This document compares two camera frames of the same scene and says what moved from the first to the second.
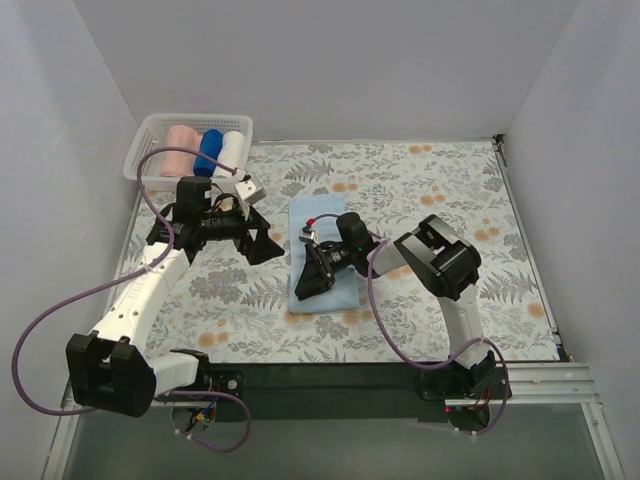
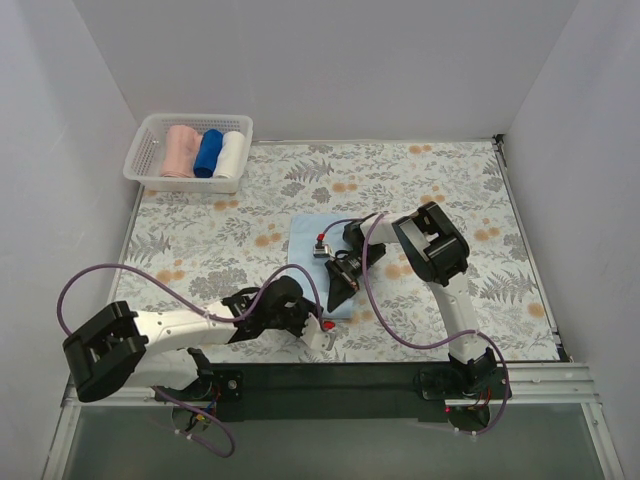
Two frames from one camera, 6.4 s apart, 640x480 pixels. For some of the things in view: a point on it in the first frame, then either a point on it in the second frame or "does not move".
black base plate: (360, 393) does not move
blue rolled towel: (210, 145) does not move
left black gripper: (245, 228) → (298, 313)
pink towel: (181, 163) does not move
